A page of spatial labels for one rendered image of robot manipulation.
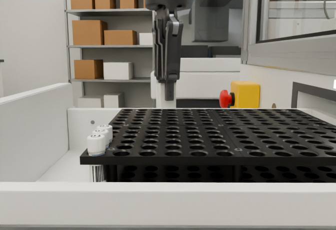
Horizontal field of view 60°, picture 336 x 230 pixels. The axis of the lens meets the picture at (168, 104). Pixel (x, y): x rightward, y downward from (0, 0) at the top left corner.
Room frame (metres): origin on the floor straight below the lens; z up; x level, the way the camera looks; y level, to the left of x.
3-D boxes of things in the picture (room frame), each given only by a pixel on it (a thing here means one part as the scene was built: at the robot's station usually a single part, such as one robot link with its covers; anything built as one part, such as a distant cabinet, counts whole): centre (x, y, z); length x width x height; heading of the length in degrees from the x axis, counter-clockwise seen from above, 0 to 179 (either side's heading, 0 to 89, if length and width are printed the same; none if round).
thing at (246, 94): (0.61, -0.16, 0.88); 0.07 x 0.05 x 0.07; 0
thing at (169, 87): (0.51, 0.00, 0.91); 0.03 x 0.01 x 0.05; 15
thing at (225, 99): (0.61, -0.12, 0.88); 0.04 x 0.03 x 0.04; 0
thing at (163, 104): (0.53, 0.00, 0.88); 0.03 x 0.01 x 0.07; 105
